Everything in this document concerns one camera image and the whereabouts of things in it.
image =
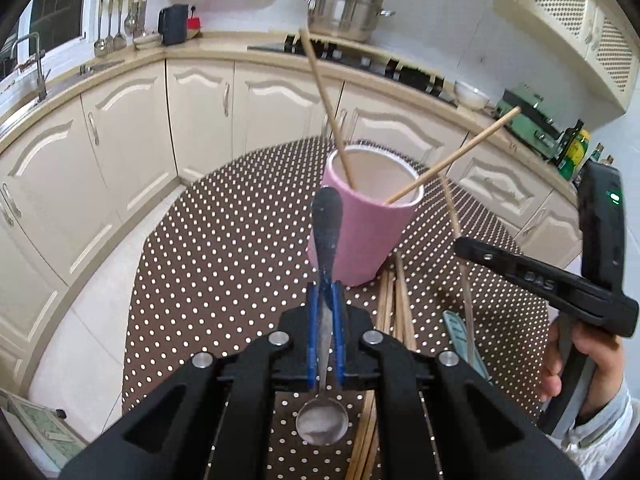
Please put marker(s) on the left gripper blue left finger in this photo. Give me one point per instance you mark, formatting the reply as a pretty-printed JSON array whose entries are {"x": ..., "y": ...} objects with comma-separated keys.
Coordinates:
[{"x": 313, "y": 307}]

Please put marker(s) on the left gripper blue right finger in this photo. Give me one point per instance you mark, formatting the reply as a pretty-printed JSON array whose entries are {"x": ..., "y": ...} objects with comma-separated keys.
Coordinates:
[{"x": 337, "y": 305}]

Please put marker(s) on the metal spoon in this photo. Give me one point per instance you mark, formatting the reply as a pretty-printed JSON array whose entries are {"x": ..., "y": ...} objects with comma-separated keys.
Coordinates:
[{"x": 323, "y": 421}]

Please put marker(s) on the light blue kitchen knife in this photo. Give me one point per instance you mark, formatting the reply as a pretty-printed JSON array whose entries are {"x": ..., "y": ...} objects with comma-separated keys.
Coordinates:
[{"x": 456, "y": 330}]

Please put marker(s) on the cream upper kitchen cabinets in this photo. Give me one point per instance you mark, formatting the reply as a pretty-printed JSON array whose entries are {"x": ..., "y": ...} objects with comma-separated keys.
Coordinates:
[{"x": 594, "y": 37}]

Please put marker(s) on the person right hand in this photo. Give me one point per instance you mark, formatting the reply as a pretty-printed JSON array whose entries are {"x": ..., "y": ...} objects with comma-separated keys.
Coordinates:
[{"x": 606, "y": 351}]

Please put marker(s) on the pink utensil holder cup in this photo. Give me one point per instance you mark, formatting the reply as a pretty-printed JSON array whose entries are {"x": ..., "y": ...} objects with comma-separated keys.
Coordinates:
[{"x": 371, "y": 228}]

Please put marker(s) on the brown polka dot tablecloth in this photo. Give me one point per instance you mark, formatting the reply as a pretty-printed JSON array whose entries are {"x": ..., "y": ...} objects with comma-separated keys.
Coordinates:
[{"x": 231, "y": 255}]

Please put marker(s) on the green oil bottle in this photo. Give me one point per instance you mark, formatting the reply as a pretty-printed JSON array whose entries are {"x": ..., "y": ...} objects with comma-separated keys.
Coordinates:
[{"x": 575, "y": 153}]

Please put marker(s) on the green electric cooker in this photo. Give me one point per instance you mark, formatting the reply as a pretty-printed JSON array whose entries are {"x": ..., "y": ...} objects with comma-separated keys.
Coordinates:
[{"x": 535, "y": 126}]

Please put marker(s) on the white ceramic bowl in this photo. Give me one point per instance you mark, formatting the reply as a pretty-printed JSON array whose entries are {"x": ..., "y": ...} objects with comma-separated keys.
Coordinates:
[{"x": 470, "y": 97}]

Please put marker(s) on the black induction cooktop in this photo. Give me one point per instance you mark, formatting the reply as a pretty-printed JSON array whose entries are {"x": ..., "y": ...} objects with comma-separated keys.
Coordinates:
[{"x": 383, "y": 65}]

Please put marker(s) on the stainless steel steamer pot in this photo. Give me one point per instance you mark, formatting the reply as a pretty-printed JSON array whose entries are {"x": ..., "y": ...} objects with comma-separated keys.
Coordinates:
[{"x": 352, "y": 20}]

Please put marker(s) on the black electric kettle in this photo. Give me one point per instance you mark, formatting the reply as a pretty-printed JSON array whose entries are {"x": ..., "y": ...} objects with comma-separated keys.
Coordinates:
[{"x": 172, "y": 24}]

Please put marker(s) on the hanging utensil rack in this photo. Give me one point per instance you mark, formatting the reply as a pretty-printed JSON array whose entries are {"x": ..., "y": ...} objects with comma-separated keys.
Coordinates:
[{"x": 118, "y": 24}]

